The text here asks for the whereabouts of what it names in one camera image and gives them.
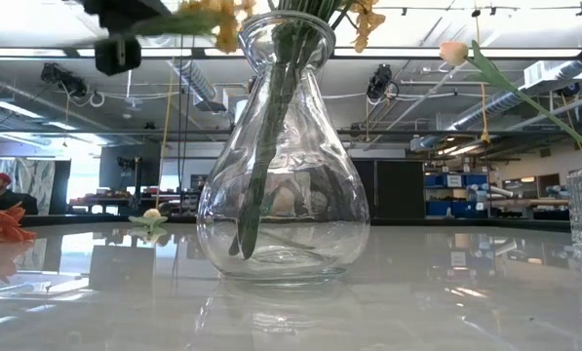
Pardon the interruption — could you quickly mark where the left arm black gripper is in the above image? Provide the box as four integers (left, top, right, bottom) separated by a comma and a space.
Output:
82, 0, 174, 78

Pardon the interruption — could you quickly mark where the peach artificial tulip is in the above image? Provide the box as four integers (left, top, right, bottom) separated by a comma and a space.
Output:
127, 208, 169, 231
268, 184, 301, 218
439, 38, 582, 155

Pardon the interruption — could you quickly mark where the orange tulips bunch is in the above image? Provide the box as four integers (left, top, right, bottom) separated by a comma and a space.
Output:
0, 202, 38, 244

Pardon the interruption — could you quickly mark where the large round glass vase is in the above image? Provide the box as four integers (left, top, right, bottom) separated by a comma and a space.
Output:
195, 10, 371, 285

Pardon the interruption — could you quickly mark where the patterned white curtain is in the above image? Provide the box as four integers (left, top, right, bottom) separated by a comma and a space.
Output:
0, 158, 58, 218

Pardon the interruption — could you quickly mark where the person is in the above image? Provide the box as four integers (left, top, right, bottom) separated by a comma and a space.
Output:
0, 172, 40, 216

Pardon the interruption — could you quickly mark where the long LED light bar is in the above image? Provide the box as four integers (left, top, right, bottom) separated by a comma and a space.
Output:
0, 46, 582, 61

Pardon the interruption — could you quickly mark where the black cabinet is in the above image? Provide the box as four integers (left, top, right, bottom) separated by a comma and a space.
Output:
353, 158, 426, 220

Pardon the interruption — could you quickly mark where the blue storage bin shelf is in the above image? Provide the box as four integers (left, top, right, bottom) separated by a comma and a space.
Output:
422, 171, 490, 219

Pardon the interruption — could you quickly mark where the black ceiling cord reel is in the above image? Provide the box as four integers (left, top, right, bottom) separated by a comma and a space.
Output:
557, 81, 582, 98
40, 61, 90, 99
366, 62, 395, 102

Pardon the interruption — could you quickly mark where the silver spiral air duct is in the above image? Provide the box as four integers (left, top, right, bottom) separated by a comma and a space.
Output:
409, 58, 582, 153
171, 58, 219, 104

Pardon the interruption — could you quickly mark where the dark wall panel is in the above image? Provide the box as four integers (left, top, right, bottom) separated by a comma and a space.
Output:
98, 142, 164, 190

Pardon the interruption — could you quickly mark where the black aluminium table frame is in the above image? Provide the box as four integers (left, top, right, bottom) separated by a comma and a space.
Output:
19, 214, 572, 233

